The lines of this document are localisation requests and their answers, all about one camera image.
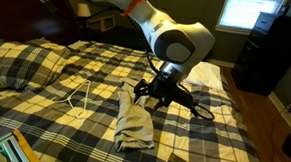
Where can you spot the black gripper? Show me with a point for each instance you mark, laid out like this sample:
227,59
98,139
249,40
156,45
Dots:
168,89

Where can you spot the light blue cloth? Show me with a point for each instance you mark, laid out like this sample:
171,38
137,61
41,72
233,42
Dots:
133,123

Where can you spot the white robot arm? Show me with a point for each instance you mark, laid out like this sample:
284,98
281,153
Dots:
174,35

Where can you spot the white plastic clothes hanger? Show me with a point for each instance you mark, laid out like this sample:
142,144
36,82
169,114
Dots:
85,98

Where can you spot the plaid covered bed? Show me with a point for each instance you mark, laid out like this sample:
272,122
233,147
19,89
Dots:
189,136

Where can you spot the white pillow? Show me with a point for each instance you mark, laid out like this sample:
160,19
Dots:
206,75

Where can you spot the wooden nightstand shelf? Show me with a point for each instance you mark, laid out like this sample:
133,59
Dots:
102,22

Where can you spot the plaid pillow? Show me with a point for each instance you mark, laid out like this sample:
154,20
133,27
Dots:
22,64

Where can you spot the wooden board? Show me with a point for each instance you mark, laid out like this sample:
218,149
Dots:
28,148

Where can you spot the bright window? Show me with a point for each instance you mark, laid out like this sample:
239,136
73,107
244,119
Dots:
249,11

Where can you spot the black dresser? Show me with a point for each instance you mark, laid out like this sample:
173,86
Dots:
273,54

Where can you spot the dark wooden headboard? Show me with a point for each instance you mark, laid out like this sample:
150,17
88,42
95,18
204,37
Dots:
15,17

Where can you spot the green metal frame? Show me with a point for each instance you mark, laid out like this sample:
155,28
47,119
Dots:
7,147

